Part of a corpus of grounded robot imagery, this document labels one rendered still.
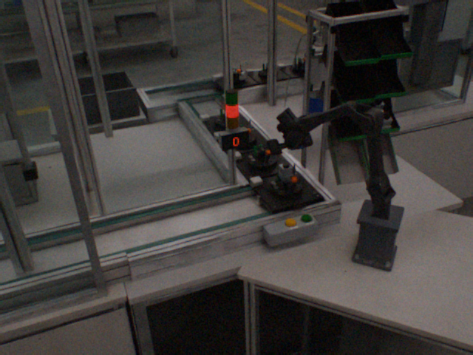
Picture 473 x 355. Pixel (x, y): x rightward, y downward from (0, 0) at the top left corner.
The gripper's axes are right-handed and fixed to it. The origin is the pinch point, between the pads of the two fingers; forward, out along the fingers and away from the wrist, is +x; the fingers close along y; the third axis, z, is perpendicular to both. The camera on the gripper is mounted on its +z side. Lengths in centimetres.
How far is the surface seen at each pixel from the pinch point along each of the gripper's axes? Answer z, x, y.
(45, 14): 74, -5, 80
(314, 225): -33.9, -0.3, 0.3
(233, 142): 8.6, 3.7, 19.7
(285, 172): -8.7, 6.2, 1.3
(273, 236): -33.6, -0.3, 17.9
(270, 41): 87, 61, -44
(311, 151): 10, 51, -37
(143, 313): -45, 14, 71
